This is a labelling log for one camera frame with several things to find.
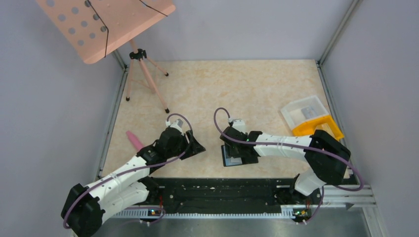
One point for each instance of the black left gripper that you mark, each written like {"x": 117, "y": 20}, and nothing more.
{"x": 195, "y": 148}

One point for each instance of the black leather card holder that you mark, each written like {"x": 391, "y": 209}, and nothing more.
{"x": 229, "y": 161}

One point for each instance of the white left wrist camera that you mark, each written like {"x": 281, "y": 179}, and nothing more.
{"x": 177, "y": 124}

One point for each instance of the gold VIP card in bin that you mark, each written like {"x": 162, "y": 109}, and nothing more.
{"x": 325, "y": 127}

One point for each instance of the silver VIP card in bin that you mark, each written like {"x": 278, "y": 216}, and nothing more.
{"x": 309, "y": 112}

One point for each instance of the white plastic bin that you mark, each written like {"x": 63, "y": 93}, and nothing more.
{"x": 292, "y": 111}

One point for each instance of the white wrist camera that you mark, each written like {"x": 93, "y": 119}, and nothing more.
{"x": 177, "y": 124}
{"x": 238, "y": 124}

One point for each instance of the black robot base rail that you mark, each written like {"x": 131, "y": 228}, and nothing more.
{"x": 226, "y": 195}

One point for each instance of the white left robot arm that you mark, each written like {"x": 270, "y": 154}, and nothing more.
{"x": 88, "y": 207}

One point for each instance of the pink marker pen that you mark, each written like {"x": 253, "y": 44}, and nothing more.
{"x": 138, "y": 145}

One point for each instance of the pink music stand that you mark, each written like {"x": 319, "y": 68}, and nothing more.
{"x": 96, "y": 28}

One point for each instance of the yellow plastic bin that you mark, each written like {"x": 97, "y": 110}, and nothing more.
{"x": 308, "y": 127}

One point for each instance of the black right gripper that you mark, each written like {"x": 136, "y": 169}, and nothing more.
{"x": 232, "y": 152}

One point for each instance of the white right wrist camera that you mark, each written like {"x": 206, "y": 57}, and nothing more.
{"x": 238, "y": 124}

